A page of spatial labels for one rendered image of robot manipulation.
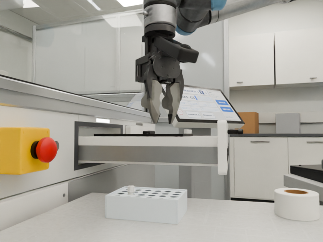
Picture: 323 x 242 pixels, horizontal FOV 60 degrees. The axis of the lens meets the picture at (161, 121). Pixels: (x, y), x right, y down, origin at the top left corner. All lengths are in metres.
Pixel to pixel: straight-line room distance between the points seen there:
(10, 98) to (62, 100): 0.15
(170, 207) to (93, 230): 0.12
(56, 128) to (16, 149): 0.16
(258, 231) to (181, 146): 0.24
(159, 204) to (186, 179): 1.21
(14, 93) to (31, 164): 0.13
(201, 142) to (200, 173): 1.08
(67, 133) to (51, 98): 0.09
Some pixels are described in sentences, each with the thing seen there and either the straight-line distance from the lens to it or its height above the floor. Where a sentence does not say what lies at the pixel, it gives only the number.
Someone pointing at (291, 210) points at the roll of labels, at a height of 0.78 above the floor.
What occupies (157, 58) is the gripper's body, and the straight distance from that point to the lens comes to 0.61.
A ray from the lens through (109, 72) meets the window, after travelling 0.90.
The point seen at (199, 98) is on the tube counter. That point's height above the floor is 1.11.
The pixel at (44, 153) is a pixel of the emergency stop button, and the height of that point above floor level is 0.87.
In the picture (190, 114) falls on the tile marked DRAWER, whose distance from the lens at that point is 1.51.
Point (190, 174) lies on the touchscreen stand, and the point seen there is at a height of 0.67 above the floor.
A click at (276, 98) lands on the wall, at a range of 4.36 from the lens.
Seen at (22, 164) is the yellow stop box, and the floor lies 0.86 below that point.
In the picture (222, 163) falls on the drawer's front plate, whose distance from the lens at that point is 0.58.
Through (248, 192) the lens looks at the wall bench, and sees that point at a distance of 3.69.
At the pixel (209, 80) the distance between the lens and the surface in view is 2.41.
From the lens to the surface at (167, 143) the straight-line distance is 0.61.
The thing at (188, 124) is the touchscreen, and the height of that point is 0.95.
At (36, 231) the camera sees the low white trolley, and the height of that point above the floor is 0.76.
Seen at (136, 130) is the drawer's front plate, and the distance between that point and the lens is 1.01.
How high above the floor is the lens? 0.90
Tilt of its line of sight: 3 degrees up
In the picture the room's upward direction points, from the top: straight up
